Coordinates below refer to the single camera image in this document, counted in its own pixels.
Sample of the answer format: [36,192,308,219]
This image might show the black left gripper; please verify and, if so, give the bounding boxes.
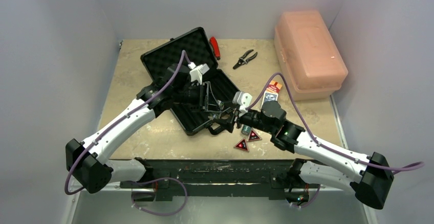
[173,81,222,113]

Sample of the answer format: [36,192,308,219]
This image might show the blue playing card deck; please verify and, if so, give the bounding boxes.
[261,91,278,108]

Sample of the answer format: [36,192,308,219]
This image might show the red Texas Hold'em card box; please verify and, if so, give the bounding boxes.
[266,80,282,94]

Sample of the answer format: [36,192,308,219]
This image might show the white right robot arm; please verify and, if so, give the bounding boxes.
[211,101,394,210]

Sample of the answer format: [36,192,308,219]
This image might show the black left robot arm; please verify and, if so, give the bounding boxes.
[64,62,212,195]

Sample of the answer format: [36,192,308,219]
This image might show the green poker chip stack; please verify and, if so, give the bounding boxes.
[241,125,252,136]

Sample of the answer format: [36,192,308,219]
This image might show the black poker carrying case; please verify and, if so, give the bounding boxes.
[137,27,239,136]

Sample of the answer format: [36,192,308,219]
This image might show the red triangle dealer button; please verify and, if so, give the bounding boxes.
[233,138,249,152]

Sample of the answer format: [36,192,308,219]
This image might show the pink plastic storage box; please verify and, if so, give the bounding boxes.
[274,10,348,101]

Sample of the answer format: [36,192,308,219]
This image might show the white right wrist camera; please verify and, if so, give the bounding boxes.
[232,91,253,112]

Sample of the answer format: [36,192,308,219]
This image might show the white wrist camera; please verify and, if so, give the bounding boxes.
[187,62,209,84]
[232,91,253,112]

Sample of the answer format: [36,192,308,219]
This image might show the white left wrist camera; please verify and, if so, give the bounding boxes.
[187,62,209,84]

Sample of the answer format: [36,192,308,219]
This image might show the black wire stripper pliers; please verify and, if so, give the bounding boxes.
[233,49,258,70]

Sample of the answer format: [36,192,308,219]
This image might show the red handled tool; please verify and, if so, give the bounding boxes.
[209,36,221,60]

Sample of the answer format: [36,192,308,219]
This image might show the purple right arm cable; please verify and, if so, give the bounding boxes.
[246,73,424,174]

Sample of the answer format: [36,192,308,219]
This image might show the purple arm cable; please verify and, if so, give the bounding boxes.
[64,50,194,196]
[246,73,424,174]

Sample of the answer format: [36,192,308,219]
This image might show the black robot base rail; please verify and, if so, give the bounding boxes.
[120,159,319,202]

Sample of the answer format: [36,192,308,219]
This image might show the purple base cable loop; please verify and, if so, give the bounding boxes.
[131,176,189,217]

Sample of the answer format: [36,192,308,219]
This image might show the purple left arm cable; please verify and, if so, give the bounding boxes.
[64,50,194,196]

